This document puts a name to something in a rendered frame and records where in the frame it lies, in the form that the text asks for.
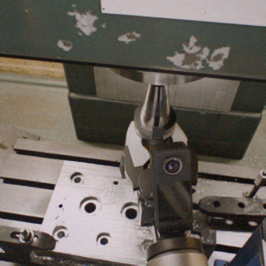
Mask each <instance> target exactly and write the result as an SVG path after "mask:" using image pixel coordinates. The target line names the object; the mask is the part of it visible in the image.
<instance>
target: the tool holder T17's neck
mask: <svg viewBox="0 0 266 266"><path fill-rule="evenodd" d="M168 140H169V139H168ZM168 140H166V141H162V138H152V142H148V141H145V140H144V139H142V143H144V144H145V145H147V146H150V147H151V146H152V145H154V144H160V143H166V142H167V141H168Z"/></svg>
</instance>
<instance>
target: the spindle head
mask: <svg viewBox="0 0 266 266"><path fill-rule="evenodd" d="M0 57H2V58H13V59H24V60H30V61H42V62H53V63H59V64H70V65H75V64H76V65H87V66H93V67H104V68H115V69H127V70H133V71H145V72H156V73H162V74H173V75H184V76H190V77H202V78H213V79H219V80H236V81H247V82H253V83H264V84H266V26H258V25H250V24H236V23H222V22H212V21H194V20H181V19H174V18H160V17H146V16H139V15H125V14H112V13H104V12H102V7H101V0H0Z"/></svg>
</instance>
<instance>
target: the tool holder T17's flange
mask: <svg viewBox="0 0 266 266"><path fill-rule="evenodd" d="M142 107H143V104H141V105H140V106H138V107H137V108H136V110H135V112H134V130H135V133H136V134H137V135H138V136H139V137H140V138H141V139H144V140H145V141H148V142H151V143H152V138H162V141H166V140H168V139H169V138H171V137H172V135H173V134H174V132H175V123H176V112H175V110H174V108H172V107H171V106H170V121H169V122H168V123H167V124H165V125H163V126H157V127H156V126H149V125H147V124H145V123H144V122H143V121H142V119H141V109H142Z"/></svg>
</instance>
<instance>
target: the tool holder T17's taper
mask: <svg viewBox="0 0 266 266"><path fill-rule="evenodd" d="M141 119H142V121H143V122H144V123H145V124H147V125H149V126H156V127H157V126H163V125H165V124H167V123H168V122H169V121H170V99H169V86H168V85H151V84H148V85H147V89H146V92H145V98H144V103H143V106H142V109H141Z"/></svg>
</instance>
